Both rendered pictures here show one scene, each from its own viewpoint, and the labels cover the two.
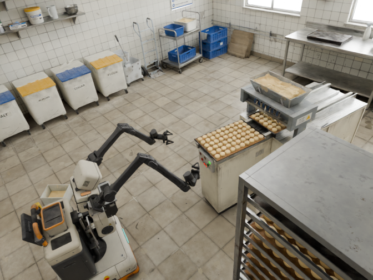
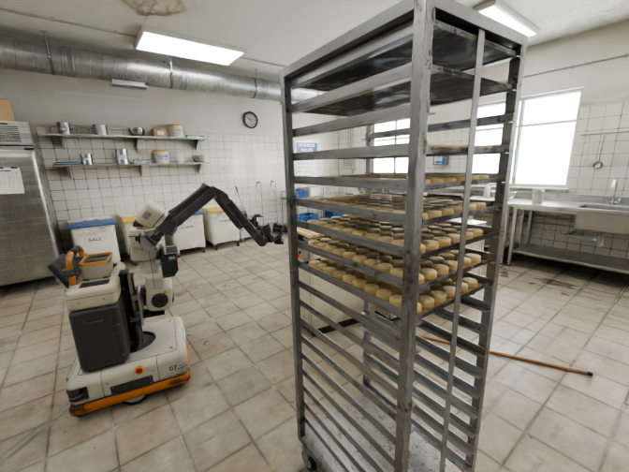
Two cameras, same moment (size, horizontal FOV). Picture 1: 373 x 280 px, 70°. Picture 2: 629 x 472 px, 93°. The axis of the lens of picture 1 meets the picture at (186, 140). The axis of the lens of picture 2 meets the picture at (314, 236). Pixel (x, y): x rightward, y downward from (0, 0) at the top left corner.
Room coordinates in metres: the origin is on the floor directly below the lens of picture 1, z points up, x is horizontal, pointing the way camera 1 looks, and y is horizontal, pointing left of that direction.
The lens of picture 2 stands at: (-0.54, -0.29, 1.47)
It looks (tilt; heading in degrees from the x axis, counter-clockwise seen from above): 13 degrees down; 0
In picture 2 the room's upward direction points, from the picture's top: 2 degrees counter-clockwise
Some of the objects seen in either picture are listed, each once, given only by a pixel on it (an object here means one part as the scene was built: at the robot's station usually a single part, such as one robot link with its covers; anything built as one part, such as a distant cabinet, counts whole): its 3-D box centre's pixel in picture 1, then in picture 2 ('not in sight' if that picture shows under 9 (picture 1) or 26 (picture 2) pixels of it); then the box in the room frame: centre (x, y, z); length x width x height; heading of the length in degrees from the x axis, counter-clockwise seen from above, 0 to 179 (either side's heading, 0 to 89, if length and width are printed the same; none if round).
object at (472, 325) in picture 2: not in sight; (412, 300); (0.68, -0.73, 0.87); 0.64 x 0.03 x 0.03; 34
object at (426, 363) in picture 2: not in sight; (409, 353); (0.68, -0.73, 0.60); 0.64 x 0.03 x 0.03; 34
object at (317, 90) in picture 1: (271, 111); not in sight; (2.48, -0.99, 0.87); 2.01 x 0.03 x 0.07; 117
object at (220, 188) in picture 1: (234, 168); (336, 276); (2.07, -0.50, 0.45); 0.70 x 0.34 x 0.90; 117
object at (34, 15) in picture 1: (34, 15); (161, 156); (4.73, 2.22, 1.67); 0.25 x 0.24 x 0.21; 127
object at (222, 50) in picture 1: (213, 50); not in sight; (6.59, -0.91, 0.10); 0.60 x 0.40 x 0.20; 125
